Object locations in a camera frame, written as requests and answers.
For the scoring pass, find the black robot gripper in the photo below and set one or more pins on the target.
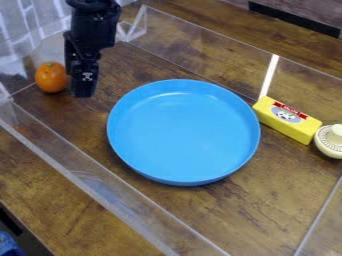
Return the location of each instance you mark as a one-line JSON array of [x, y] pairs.
[[93, 34]]

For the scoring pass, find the cream round toy mushroom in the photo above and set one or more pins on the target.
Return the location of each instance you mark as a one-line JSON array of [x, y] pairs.
[[328, 140]]

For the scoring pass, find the round blue tray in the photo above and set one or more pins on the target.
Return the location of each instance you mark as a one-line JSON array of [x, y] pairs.
[[184, 132]]

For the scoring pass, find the blue object at corner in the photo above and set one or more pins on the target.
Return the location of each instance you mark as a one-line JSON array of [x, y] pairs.
[[9, 246]]

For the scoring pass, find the yellow toy butter block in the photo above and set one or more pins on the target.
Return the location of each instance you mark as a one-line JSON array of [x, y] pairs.
[[288, 120]]

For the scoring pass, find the orange toy ball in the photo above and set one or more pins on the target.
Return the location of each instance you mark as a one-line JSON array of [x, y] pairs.
[[51, 77]]

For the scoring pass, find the clear acrylic enclosure wall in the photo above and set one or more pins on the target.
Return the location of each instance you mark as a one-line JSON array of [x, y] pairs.
[[86, 203]]

